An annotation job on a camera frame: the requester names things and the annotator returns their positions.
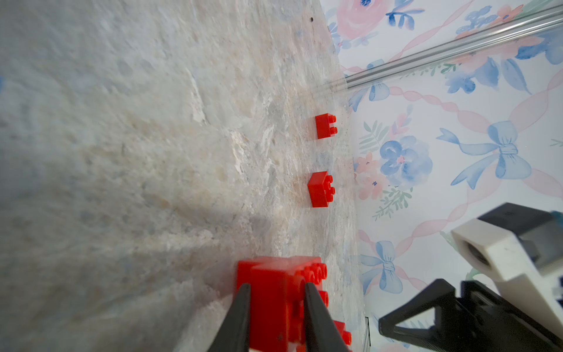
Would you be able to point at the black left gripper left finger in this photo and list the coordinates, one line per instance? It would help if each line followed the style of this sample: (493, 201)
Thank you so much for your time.
(234, 333)

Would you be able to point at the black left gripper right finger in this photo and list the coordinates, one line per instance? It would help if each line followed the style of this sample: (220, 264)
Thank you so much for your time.
(320, 330)

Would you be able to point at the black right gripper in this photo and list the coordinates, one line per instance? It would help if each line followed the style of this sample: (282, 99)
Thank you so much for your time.
(488, 322)

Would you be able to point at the red square lego brick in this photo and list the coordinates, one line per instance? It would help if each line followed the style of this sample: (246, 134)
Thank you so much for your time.
(321, 191)
(325, 126)
(344, 333)

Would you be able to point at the red long lego brick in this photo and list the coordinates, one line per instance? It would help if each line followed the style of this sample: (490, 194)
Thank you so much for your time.
(277, 299)

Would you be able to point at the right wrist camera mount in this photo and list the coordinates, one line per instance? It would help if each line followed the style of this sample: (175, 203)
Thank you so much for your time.
(520, 250)

